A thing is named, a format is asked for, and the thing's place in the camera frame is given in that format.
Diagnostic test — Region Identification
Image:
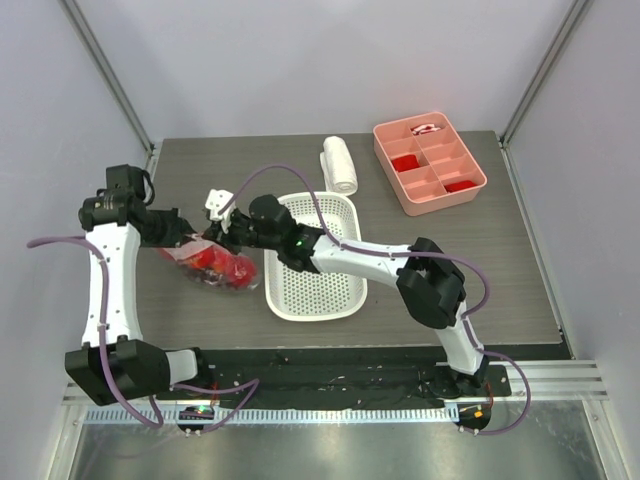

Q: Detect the pink compartment organizer tray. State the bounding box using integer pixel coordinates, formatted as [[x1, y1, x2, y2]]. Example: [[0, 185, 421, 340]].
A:
[[373, 112, 488, 216]]

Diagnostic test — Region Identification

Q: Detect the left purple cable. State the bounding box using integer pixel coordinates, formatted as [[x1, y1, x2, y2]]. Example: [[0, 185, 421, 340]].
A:
[[25, 235, 261, 437]]

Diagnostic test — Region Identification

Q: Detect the red block in tray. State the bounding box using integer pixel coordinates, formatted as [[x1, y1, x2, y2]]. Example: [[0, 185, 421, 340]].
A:
[[391, 153, 420, 173]]

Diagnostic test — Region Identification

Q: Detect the red fake apple right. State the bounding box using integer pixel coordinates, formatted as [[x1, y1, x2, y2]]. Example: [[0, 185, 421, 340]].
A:
[[224, 255, 258, 290]]

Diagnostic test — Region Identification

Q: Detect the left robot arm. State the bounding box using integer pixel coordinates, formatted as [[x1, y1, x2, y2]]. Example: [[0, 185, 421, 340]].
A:
[[65, 164, 213, 406]]

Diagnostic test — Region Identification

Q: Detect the red white item in tray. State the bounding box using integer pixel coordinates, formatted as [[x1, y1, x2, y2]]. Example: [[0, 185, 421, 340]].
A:
[[410, 123, 443, 136]]

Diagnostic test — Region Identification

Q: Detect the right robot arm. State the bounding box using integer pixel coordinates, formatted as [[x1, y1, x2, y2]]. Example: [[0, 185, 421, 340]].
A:
[[203, 190, 489, 395]]

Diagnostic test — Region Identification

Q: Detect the white perforated plastic basket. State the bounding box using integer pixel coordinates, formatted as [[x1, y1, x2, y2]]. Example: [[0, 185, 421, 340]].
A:
[[263, 192, 369, 322]]

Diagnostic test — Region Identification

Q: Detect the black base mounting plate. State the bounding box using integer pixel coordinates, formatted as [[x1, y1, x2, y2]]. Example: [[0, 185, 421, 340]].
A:
[[154, 343, 514, 406]]

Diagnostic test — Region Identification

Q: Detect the clear zip top bag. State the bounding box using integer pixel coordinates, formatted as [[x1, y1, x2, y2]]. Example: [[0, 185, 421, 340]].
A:
[[155, 234, 261, 291]]

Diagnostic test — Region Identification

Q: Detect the red block tray front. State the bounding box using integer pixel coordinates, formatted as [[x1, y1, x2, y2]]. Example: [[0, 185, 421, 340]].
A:
[[445, 180, 477, 193]]

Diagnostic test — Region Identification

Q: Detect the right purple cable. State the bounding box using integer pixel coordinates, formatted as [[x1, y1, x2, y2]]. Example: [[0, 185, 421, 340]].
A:
[[224, 164, 531, 436]]

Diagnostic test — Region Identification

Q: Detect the purple cable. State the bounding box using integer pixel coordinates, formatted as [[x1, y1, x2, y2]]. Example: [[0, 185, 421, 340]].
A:
[[224, 164, 531, 436], [25, 235, 261, 437]]

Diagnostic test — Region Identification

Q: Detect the white slotted cable duct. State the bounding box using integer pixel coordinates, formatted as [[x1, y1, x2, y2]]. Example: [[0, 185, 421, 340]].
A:
[[84, 405, 460, 426]]

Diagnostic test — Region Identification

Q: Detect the rolled white towel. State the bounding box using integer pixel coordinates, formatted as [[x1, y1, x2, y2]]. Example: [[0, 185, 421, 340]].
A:
[[319, 136, 358, 196]]

